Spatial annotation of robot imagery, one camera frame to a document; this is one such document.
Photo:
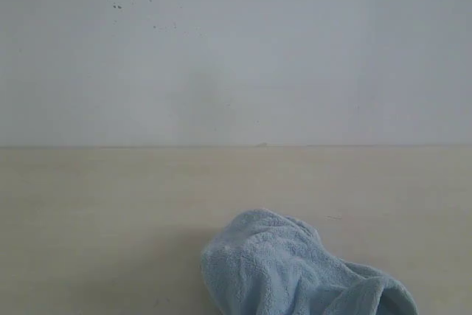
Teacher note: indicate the light blue terry towel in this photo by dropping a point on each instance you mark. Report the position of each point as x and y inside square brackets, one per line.
[265, 263]

